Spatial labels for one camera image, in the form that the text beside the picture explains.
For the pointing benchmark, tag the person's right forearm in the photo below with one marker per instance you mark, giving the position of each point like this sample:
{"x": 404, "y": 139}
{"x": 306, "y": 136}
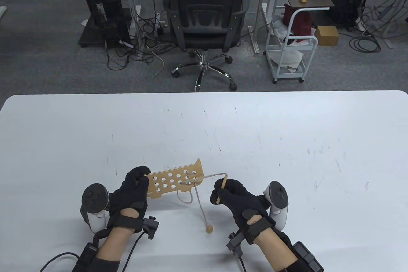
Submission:
{"x": 277, "y": 251}

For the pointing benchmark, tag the dark red bag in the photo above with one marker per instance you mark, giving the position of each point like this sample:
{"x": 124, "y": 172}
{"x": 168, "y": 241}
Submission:
{"x": 301, "y": 23}

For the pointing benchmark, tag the brown cardboard box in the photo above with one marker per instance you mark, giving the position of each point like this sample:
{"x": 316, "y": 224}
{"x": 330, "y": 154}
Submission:
{"x": 326, "y": 35}

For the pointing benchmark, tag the person's left forearm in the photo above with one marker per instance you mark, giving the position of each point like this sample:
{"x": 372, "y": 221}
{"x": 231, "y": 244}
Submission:
{"x": 114, "y": 243}

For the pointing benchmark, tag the white rolling cart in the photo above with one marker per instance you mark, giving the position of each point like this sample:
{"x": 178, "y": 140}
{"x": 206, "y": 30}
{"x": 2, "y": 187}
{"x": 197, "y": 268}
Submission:
{"x": 287, "y": 77}

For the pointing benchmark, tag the black mesh office chair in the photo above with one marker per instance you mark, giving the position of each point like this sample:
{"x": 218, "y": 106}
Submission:
{"x": 204, "y": 29}

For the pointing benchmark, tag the black and white tracking controller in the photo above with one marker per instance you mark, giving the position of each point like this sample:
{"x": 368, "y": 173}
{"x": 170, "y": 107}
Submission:
{"x": 279, "y": 198}
{"x": 94, "y": 197}

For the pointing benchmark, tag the person's right hand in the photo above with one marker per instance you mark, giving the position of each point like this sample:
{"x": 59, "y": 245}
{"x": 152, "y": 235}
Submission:
{"x": 242, "y": 205}

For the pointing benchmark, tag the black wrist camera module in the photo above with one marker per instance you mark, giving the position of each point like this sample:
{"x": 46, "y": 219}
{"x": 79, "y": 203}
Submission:
{"x": 236, "y": 244}
{"x": 150, "y": 227}

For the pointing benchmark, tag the person's left hand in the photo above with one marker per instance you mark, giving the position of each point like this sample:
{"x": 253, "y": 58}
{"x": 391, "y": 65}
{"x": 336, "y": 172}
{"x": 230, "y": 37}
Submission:
{"x": 127, "y": 198}

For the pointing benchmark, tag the white crumpled paper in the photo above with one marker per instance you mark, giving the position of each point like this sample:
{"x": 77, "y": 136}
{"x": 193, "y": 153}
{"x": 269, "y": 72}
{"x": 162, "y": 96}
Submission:
{"x": 287, "y": 56}

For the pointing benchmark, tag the wooden crocodile lacing toy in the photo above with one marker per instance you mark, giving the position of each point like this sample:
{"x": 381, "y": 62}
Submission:
{"x": 198, "y": 165}

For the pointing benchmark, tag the black computer tower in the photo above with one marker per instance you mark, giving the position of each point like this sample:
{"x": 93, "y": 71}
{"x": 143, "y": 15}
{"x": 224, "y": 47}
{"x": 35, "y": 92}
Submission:
{"x": 105, "y": 4}

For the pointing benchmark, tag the round wooden bead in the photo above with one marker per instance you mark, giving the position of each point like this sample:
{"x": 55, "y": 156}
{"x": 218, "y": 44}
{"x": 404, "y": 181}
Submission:
{"x": 209, "y": 229}

